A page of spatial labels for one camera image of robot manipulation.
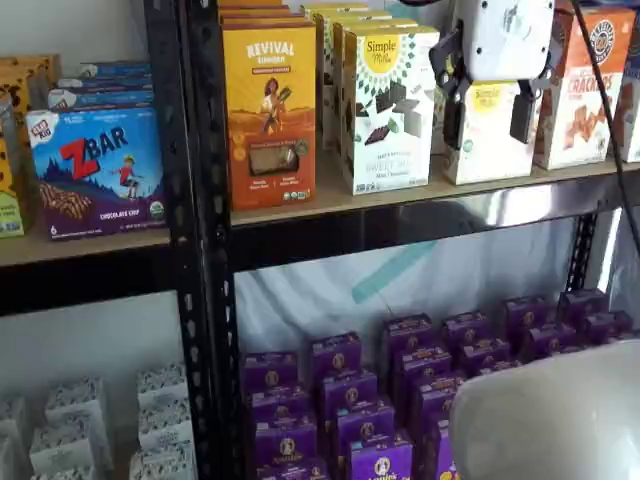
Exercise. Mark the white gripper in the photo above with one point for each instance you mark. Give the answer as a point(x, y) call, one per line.
point(500, 40)

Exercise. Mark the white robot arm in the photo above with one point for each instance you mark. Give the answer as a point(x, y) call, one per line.
point(550, 415)

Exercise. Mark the white yellow Simple Mills box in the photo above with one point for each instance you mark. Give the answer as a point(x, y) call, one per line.
point(437, 125)
point(492, 140)

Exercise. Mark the white green Simple Mills box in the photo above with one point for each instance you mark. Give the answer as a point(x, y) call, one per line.
point(339, 100)
point(326, 75)
point(395, 140)
point(330, 6)

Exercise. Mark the orange white crackers box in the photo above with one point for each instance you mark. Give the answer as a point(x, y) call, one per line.
point(585, 115)

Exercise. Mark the wooden shelf board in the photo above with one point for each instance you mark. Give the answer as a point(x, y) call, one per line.
point(75, 247)
point(400, 200)

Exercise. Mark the white box with blue print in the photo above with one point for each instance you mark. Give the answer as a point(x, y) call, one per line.
point(631, 115)

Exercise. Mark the purple Annie's box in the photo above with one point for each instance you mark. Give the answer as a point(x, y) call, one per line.
point(365, 427)
point(348, 395)
point(336, 355)
point(407, 336)
point(424, 370)
point(607, 327)
point(485, 356)
point(292, 471)
point(525, 317)
point(435, 402)
point(381, 460)
point(582, 305)
point(285, 442)
point(277, 407)
point(467, 330)
point(550, 342)
point(270, 372)

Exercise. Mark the orange Revival box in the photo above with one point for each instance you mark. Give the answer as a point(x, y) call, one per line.
point(272, 125)
point(260, 12)
point(250, 3)
point(260, 21)

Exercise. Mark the black metal shelf rack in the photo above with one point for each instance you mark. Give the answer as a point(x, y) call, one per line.
point(215, 200)
point(170, 150)

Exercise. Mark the blue purple Zbar box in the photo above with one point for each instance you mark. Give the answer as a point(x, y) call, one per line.
point(100, 100)
point(95, 175)
point(117, 69)
point(105, 83)

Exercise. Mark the white patterned box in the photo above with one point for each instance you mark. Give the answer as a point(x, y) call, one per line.
point(75, 402)
point(166, 425)
point(162, 384)
point(64, 447)
point(11, 415)
point(162, 462)
point(65, 474)

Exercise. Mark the yellow chocolate chip cookie box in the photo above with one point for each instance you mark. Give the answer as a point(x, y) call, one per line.
point(30, 70)

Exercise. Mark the yellow green snack box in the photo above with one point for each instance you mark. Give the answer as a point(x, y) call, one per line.
point(9, 200)

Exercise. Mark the teal tape strip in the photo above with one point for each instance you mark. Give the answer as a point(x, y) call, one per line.
point(395, 270)

